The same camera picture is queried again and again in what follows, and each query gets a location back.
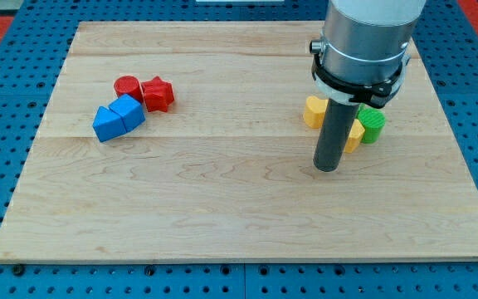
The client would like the yellow heart block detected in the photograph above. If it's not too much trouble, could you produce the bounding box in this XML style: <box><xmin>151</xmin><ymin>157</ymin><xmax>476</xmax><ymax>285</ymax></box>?
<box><xmin>302</xmin><ymin>96</ymin><xmax>329</xmax><ymax>129</ymax></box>

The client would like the yellow hexagon block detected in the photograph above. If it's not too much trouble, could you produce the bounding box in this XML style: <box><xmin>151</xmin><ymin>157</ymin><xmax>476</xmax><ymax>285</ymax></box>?
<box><xmin>344</xmin><ymin>119</ymin><xmax>365</xmax><ymax>153</ymax></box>

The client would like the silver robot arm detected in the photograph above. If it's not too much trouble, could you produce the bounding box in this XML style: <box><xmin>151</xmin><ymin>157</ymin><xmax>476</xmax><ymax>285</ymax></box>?
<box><xmin>310</xmin><ymin>0</ymin><xmax>426</xmax><ymax>109</ymax></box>

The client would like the wooden board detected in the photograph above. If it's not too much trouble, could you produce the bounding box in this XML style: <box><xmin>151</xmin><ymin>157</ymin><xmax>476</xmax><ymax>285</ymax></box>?
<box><xmin>0</xmin><ymin>22</ymin><xmax>478</xmax><ymax>264</ymax></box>

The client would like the red star block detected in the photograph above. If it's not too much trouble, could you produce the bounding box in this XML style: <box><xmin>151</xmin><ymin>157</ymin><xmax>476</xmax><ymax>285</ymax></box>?
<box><xmin>141</xmin><ymin>76</ymin><xmax>174</xmax><ymax>112</ymax></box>

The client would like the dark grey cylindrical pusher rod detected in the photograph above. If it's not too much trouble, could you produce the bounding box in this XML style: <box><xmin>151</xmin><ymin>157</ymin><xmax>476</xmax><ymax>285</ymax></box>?
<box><xmin>313</xmin><ymin>100</ymin><xmax>359</xmax><ymax>172</ymax></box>

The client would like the blue cube block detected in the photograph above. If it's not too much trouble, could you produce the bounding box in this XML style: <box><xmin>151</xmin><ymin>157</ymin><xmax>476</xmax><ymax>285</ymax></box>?
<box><xmin>109</xmin><ymin>94</ymin><xmax>145</xmax><ymax>132</ymax></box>

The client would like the red cylinder block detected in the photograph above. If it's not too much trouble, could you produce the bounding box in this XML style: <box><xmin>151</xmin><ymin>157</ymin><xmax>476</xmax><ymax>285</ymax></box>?
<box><xmin>114</xmin><ymin>76</ymin><xmax>144</xmax><ymax>103</ymax></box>

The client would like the blue triangle block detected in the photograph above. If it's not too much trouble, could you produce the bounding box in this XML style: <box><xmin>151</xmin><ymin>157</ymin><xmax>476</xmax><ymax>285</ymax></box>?
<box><xmin>92</xmin><ymin>106</ymin><xmax>127</xmax><ymax>142</ymax></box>

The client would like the green cylinder block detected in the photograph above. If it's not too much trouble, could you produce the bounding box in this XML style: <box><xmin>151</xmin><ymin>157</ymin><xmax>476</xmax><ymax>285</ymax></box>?
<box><xmin>357</xmin><ymin>108</ymin><xmax>387</xmax><ymax>144</ymax></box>

